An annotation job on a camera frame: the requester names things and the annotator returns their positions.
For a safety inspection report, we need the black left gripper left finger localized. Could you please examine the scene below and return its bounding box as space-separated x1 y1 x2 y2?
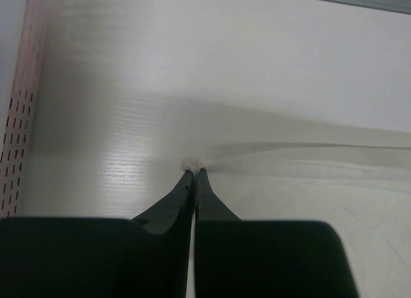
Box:
1 171 195 297

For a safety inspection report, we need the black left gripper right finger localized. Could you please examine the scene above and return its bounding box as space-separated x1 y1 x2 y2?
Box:
194 170 357 297

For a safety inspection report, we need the white t shirt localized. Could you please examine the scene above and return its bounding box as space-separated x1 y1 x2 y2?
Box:
182 142 410 297

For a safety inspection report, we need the white plastic laundry basket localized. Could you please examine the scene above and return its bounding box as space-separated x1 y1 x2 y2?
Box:
1 0 48 219

